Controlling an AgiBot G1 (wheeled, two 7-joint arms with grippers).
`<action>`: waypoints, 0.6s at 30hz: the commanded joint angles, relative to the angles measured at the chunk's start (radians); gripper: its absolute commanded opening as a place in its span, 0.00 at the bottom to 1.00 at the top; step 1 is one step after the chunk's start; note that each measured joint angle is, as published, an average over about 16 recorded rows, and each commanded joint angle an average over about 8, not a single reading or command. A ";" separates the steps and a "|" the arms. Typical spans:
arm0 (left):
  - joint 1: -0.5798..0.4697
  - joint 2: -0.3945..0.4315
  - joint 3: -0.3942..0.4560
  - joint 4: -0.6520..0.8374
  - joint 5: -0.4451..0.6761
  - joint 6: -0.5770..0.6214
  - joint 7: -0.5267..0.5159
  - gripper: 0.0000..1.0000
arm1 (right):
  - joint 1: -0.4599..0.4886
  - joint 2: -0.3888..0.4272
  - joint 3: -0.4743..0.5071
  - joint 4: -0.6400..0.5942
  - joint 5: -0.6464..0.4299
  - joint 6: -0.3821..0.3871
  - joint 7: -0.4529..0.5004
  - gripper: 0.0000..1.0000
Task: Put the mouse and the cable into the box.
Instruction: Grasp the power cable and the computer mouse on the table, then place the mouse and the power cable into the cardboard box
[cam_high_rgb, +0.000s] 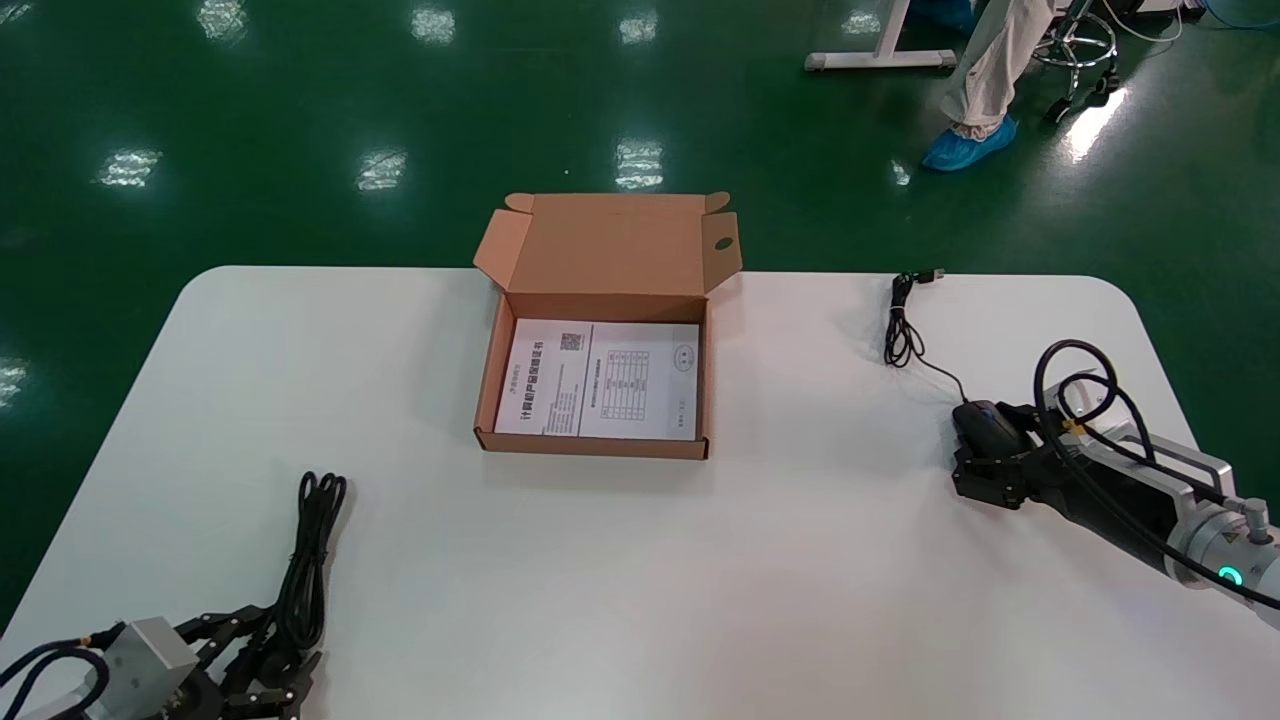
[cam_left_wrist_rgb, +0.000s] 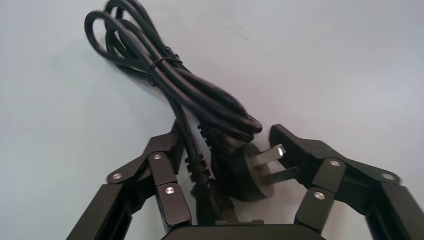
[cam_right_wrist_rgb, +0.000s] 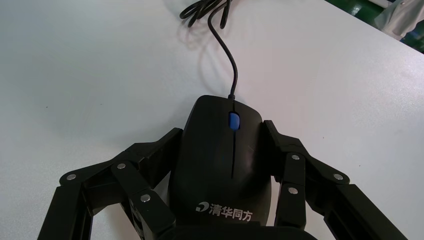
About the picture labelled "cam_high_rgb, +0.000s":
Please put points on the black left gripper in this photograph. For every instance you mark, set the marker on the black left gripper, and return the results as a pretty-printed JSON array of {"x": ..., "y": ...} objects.
[{"x": 190, "y": 700}]

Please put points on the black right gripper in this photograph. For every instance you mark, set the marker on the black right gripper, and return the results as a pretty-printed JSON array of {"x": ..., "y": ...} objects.
[{"x": 1100, "y": 500}]

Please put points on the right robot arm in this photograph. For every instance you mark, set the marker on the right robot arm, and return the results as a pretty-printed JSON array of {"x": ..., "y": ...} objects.
[{"x": 1230, "y": 555}]

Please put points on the open brown cardboard box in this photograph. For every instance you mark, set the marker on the open brown cardboard box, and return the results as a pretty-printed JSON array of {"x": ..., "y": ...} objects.
[{"x": 610, "y": 245}]

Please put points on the person leg beige trousers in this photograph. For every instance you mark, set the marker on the person leg beige trousers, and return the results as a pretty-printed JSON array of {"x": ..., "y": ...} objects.
[{"x": 995, "y": 70}]

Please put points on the white printed paper sheet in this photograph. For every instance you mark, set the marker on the white printed paper sheet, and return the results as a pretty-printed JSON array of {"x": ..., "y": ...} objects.
[{"x": 560, "y": 390}]

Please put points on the chrome stool base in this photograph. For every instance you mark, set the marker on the chrome stool base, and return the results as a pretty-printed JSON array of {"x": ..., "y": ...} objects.
[{"x": 1080, "y": 45}]

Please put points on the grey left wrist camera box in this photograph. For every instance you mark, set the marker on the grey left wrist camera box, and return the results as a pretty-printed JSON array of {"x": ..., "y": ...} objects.
[{"x": 145, "y": 665}]

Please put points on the white desk leg frame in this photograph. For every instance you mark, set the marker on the white desk leg frame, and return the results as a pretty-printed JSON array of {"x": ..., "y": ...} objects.
[{"x": 880, "y": 58}]

